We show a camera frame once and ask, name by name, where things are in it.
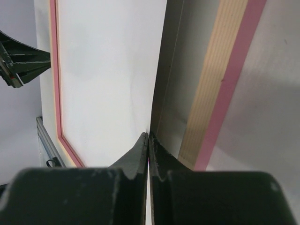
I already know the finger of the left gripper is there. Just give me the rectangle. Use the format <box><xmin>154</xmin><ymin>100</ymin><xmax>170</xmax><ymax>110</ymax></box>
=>
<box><xmin>0</xmin><ymin>32</ymin><xmax>51</xmax><ymax>88</ymax></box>

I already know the pink picture frame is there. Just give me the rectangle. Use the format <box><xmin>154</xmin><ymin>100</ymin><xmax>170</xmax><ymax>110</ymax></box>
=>
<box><xmin>48</xmin><ymin>0</ymin><xmax>268</xmax><ymax>171</ymax></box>

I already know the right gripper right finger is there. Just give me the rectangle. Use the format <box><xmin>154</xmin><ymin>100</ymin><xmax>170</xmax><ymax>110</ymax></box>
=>
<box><xmin>149</xmin><ymin>134</ymin><xmax>296</xmax><ymax>225</ymax></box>

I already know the aluminium front rail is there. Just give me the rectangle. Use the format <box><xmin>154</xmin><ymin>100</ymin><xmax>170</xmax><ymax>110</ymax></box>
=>
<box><xmin>36</xmin><ymin>116</ymin><xmax>66</xmax><ymax>168</ymax></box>

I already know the landscape photo print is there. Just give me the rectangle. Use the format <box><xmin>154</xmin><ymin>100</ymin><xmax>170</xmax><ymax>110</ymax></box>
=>
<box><xmin>58</xmin><ymin>0</ymin><xmax>166</xmax><ymax>167</ymax></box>

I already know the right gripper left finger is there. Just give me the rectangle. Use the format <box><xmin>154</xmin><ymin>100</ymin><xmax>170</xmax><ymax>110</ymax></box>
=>
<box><xmin>0</xmin><ymin>133</ymin><xmax>149</xmax><ymax>225</ymax></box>

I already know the clear acrylic sheet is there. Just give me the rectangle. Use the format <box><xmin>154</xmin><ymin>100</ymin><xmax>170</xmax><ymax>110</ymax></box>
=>
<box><xmin>150</xmin><ymin>0</ymin><xmax>220</xmax><ymax>157</ymax></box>

